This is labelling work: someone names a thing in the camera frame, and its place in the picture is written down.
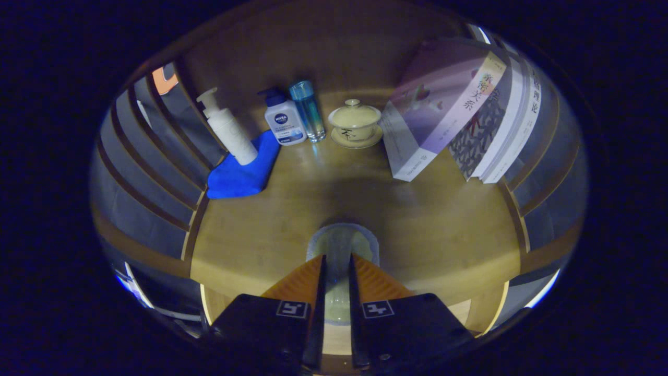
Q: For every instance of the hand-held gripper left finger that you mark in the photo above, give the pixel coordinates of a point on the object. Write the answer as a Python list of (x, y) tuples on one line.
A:
[(319, 313)]

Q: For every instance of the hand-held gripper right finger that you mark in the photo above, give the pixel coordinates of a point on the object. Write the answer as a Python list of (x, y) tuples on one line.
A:
[(356, 313)]

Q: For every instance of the cream brush with grey pad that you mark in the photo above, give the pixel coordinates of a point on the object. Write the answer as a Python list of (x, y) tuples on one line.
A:
[(338, 245)]

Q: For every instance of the wooden countertop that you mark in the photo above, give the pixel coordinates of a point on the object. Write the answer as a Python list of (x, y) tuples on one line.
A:
[(443, 224)]

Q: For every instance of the wooden cabinet with slatted shelf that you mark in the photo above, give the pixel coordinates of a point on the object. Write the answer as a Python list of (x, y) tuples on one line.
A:
[(313, 52)]

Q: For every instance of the blue folded cloth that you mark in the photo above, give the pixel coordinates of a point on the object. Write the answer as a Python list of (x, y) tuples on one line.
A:
[(240, 177)]

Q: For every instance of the white lotion bottle blue cap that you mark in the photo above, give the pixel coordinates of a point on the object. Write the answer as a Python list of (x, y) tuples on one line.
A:
[(284, 125)]

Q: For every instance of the cream lidded tea bowl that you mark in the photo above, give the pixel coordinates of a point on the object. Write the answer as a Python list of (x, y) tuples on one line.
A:
[(355, 120)]

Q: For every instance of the white pump bottle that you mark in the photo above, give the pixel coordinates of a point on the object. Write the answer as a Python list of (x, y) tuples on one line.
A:
[(232, 136)]

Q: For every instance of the teal transparent bottle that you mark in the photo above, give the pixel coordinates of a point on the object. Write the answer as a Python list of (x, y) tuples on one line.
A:
[(310, 112)]

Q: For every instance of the grey patterned book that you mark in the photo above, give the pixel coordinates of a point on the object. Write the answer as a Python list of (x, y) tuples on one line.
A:
[(477, 141)]

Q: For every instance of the purple and white book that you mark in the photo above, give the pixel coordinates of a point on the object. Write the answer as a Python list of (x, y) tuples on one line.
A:
[(438, 104)]

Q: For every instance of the plain white book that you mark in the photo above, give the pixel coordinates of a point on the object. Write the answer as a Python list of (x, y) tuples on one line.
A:
[(509, 125)]

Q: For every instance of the white book with black characters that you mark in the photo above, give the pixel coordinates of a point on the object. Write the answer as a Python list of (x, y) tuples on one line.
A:
[(529, 115)]

